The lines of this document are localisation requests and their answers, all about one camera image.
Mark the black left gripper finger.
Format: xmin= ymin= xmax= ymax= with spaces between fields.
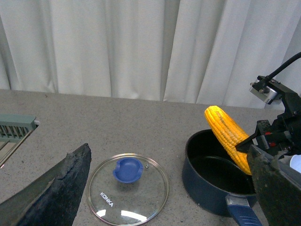
xmin=0 ymin=144 xmax=91 ymax=226

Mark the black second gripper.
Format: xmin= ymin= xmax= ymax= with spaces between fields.
xmin=235 ymin=80 xmax=301 ymax=226

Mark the yellow corn cob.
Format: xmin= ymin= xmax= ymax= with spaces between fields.
xmin=204 ymin=105 xmax=251 ymax=175

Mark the glass pot lid blue knob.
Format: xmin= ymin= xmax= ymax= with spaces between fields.
xmin=87 ymin=153 xmax=170 ymax=226

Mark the light blue plastic cup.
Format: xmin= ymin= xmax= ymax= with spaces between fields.
xmin=289 ymin=154 xmax=301 ymax=173

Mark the dark blue saucepan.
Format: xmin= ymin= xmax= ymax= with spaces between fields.
xmin=182 ymin=129 xmax=262 ymax=226

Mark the green dish rack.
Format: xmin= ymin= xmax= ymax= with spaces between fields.
xmin=0 ymin=113 xmax=40 ymax=168

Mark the white curtain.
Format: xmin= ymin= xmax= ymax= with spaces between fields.
xmin=0 ymin=0 xmax=301 ymax=108

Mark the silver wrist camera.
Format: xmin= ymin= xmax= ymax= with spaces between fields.
xmin=249 ymin=76 xmax=281 ymax=105

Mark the black camera cable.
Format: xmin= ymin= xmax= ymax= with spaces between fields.
xmin=266 ymin=51 xmax=301 ymax=80

